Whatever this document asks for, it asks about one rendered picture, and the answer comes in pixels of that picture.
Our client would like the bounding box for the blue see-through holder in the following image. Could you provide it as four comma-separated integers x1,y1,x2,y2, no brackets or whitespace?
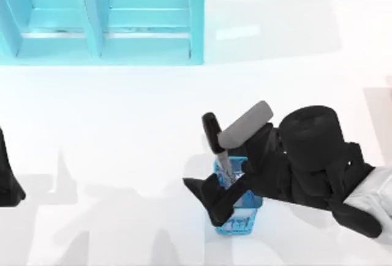
213,154,264,235

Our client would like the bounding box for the pale grey rounded box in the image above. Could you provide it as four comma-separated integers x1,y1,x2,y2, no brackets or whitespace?
217,100,274,151

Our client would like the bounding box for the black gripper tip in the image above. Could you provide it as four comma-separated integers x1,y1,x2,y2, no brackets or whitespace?
0,127,27,208

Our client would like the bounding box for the light blue rack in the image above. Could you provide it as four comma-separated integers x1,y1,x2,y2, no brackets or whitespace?
0,0,205,66

